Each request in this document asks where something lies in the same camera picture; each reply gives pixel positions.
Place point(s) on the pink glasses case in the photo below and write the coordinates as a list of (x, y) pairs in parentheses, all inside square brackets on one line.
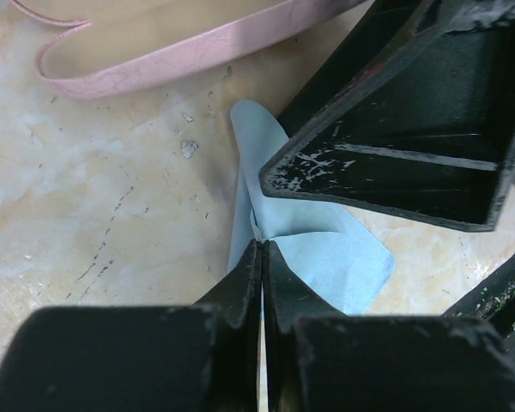
[(118, 47)]

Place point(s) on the light blue cleaning cloth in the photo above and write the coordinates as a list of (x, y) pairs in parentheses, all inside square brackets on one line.
[(322, 243)]

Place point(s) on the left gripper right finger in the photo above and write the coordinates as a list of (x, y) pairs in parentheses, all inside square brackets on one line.
[(286, 299)]

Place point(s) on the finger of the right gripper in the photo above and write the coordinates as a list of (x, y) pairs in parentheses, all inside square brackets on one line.
[(413, 115)]

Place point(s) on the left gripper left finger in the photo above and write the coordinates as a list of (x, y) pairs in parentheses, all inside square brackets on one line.
[(236, 301)]

